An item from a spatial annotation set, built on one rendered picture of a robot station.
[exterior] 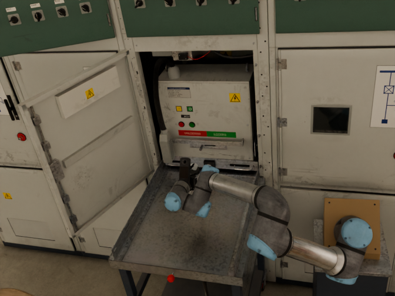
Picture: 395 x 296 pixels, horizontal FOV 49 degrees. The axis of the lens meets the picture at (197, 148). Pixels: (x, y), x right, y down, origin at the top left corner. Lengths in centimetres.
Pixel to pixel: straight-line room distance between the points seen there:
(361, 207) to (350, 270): 35
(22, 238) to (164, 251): 172
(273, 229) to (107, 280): 180
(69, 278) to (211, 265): 154
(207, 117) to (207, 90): 16
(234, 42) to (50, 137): 92
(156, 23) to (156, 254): 105
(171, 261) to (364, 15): 130
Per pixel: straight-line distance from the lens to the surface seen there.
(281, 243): 159
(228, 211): 217
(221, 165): 241
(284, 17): 192
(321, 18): 191
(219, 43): 203
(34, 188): 306
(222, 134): 230
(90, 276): 322
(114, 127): 222
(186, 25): 201
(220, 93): 218
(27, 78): 256
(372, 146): 219
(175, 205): 184
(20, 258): 359
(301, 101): 207
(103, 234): 307
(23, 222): 340
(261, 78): 206
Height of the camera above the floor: 230
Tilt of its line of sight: 33 degrees down
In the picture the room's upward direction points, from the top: 8 degrees counter-clockwise
